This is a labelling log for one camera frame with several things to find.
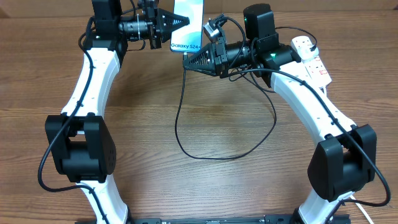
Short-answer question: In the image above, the black USB charging cable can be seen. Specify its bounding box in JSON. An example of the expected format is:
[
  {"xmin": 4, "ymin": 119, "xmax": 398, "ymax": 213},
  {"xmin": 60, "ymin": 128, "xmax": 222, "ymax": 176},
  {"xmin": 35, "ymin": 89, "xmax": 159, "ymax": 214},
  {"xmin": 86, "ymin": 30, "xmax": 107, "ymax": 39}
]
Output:
[{"xmin": 174, "ymin": 26, "xmax": 318, "ymax": 161}]

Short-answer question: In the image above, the white power extension strip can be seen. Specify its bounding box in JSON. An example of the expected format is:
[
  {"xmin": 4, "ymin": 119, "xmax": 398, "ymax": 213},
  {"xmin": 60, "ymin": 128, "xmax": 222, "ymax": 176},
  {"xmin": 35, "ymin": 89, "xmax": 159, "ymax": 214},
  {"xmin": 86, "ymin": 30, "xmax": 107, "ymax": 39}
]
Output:
[{"xmin": 290, "ymin": 35, "xmax": 332, "ymax": 89}]

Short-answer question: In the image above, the white extension strip cord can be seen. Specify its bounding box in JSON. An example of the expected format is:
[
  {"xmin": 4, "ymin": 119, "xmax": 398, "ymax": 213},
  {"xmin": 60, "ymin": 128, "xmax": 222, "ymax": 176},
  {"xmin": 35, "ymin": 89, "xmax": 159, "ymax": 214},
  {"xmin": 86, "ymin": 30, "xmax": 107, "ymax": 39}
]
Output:
[{"xmin": 322, "ymin": 86, "xmax": 376, "ymax": 224}]

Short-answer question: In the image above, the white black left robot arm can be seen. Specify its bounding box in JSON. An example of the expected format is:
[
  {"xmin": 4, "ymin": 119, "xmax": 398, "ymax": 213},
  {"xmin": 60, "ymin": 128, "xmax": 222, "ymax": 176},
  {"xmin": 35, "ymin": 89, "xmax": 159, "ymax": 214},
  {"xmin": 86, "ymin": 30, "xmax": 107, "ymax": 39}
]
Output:
[{"xmin": 45, "ymin": 0, "xmax": 190, "ymax": 223}]

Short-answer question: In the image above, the white charger plug adapter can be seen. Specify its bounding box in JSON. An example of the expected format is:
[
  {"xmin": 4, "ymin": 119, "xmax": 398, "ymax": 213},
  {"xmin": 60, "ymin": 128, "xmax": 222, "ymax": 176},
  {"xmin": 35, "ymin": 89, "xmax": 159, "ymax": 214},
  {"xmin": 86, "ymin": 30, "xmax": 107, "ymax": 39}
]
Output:
[{"xmin": 294, "ymin": 45, "xmax": 319, "ymax": 60}]

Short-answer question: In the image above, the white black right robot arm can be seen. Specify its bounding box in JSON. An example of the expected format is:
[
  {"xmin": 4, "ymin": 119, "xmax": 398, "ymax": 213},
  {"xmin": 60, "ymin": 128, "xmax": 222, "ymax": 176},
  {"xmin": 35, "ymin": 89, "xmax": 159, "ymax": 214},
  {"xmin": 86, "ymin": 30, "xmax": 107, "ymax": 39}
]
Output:
[{"xmin": 183, "ymin": 3, "xmax": 377, "ymax": 223}]

